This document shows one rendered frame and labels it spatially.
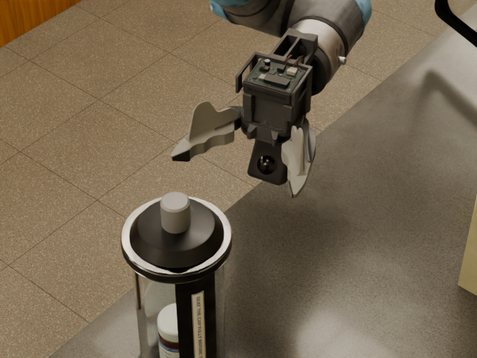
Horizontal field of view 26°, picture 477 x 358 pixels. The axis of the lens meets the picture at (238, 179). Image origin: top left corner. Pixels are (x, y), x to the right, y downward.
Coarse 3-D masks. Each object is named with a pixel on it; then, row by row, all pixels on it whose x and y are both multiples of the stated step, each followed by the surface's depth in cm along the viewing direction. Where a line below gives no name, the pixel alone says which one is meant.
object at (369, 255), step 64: (448, 64) 159; (384, 128) 147; (448, 128) 147; (256, 192) 137; (320, 192) 137; (384, 192) 137; (448, 192) 137; (256, 256) 129; (320, 256) 129; (384, 256) 129; (448, 256) 129; (128, 320) 121; (256, 320) 121; (320, 320) 121; (384, 320) 121; (448, 320) 121
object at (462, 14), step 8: (448, 0) 156; (456, 0) 154; (464, 0) 152; (472, 0) 150; (456, 8) 154; (464, 8) 153; (472, 8) 151; (464, 16) 153; (472, 16) 152; (472, 24) 152
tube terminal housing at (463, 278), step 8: (472, 216) 117; (472, 224) 118; (472, 232) 119; (472, 240) 119; (472, 248) 120; (464, 256) 122; (472, 256) 121; (464, 264) 122; (472, 264) 122; (464, 272) 123; (472, 272) 122; (464, 280) 124; (472, 280) 123; (464, 288) 125; (472, 288) 124
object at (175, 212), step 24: (144, 216) 100; (168, 216) 97; (192, 216) 100; (216, 216) 101; (144, 240) 97; (168, 240) 97; (192, 240) 97; (216, 240) 98; (168, 264) 97; (192, 264) 97
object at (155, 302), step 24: (144, 264) 97; (144, 288) 100; (168, 288) 99; (216, 288) 102; (144, 312) 103; (168, 312) 101; (216, 312) 104; (144, 336) 106; (168, 336) 104; (216, 336) 107
